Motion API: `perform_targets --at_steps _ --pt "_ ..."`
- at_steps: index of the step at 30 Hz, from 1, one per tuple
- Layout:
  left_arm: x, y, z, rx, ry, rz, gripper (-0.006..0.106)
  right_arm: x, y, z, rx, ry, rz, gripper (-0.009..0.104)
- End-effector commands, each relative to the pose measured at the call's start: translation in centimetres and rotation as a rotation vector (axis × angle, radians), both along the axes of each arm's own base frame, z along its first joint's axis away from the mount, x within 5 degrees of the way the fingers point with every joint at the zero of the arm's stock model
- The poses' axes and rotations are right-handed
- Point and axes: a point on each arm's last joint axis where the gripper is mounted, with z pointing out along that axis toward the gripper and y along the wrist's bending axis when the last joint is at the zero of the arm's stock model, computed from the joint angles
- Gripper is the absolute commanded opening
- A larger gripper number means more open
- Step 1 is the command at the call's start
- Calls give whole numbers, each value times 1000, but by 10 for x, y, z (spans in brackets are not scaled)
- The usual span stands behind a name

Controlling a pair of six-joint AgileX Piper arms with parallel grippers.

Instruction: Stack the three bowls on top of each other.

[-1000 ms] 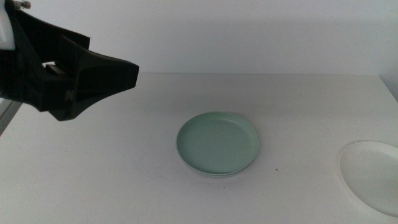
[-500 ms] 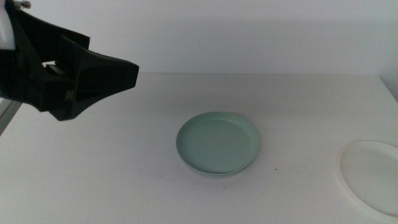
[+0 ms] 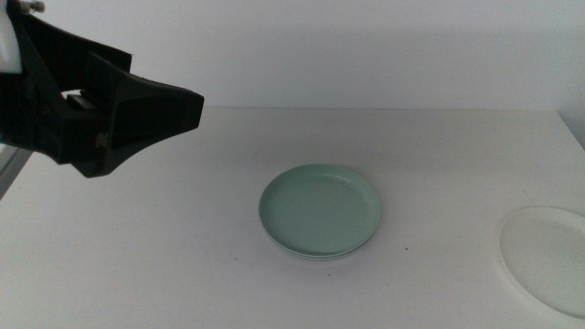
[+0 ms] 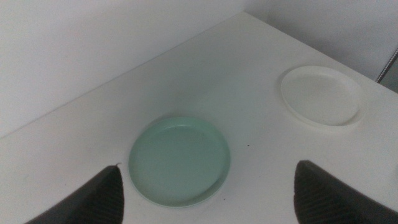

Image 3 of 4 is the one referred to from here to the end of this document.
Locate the mint green shallow bowl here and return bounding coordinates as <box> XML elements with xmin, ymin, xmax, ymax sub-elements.
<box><xmin>258</xmin><ymin>163</ymin><xmax>382</xmax><ymax>258</ymax></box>

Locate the grey shallow bowl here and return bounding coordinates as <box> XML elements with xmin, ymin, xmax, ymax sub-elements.
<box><xmin>259</xmin><ymin>218</ymin><xmax>374</xmax><ymax>263</ymax></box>

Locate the white shallow bowl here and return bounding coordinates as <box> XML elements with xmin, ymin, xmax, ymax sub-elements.
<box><xmin>498</xmin><ymin>205</ymin><xmax>585</xmax><ymax>320</ymax></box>

